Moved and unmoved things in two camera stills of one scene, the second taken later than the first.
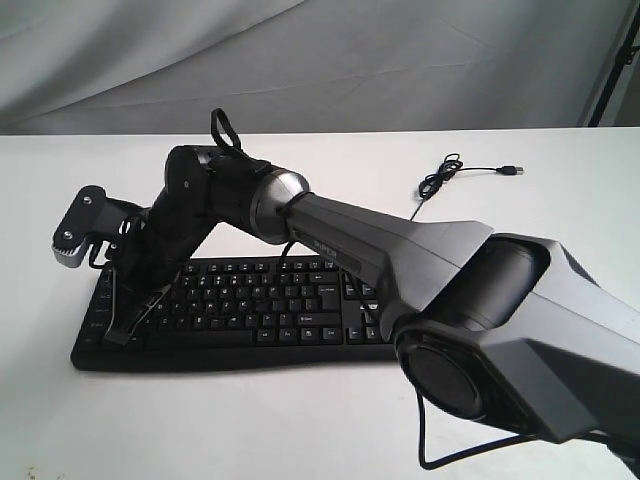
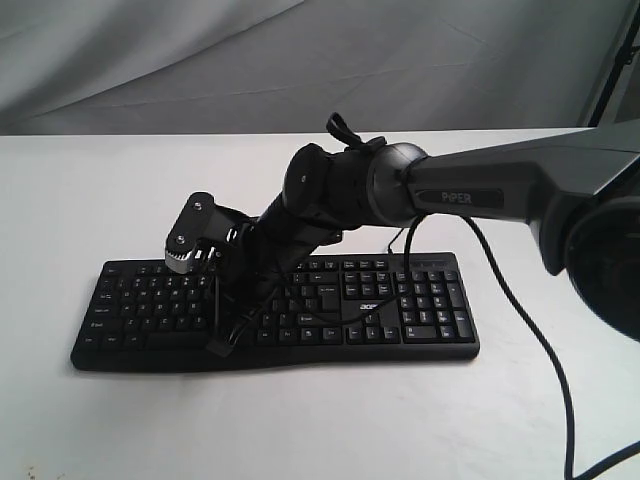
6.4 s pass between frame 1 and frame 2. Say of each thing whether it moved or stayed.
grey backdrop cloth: stayed
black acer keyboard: stayed
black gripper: moved
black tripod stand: stayed
